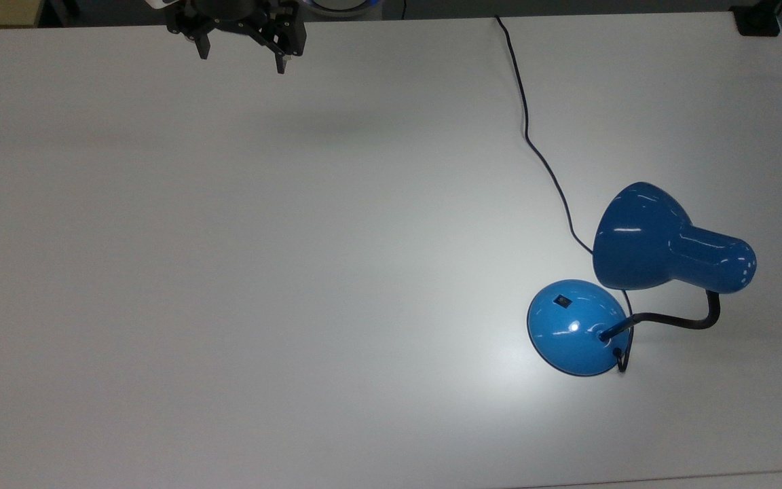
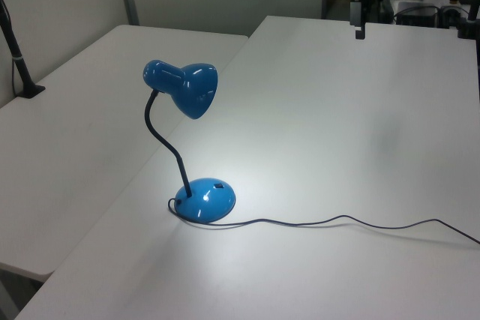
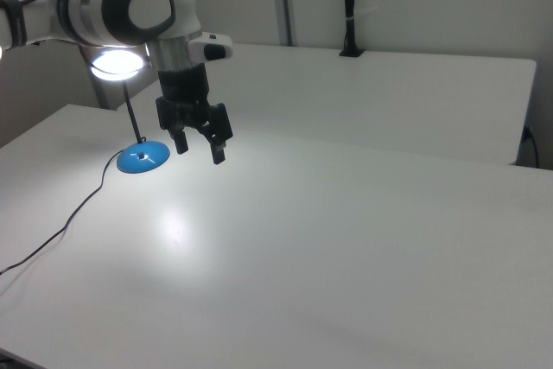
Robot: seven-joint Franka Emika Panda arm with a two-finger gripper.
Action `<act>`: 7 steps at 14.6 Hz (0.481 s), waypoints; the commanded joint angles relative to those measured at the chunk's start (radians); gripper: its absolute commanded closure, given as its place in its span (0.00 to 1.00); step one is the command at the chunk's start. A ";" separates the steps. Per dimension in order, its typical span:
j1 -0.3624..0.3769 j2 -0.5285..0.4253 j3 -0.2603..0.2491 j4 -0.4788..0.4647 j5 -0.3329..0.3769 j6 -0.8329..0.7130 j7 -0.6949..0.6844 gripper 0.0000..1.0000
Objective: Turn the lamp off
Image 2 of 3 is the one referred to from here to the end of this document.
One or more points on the blue desk lamp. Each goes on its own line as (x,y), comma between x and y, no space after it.
(195,89)

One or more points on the black box on desk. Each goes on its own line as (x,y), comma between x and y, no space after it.
(418,15)

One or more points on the black clamp camera stand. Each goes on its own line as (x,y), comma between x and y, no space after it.
(468,20)

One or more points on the black camera stand pole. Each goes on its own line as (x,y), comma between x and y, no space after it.
(17,57)

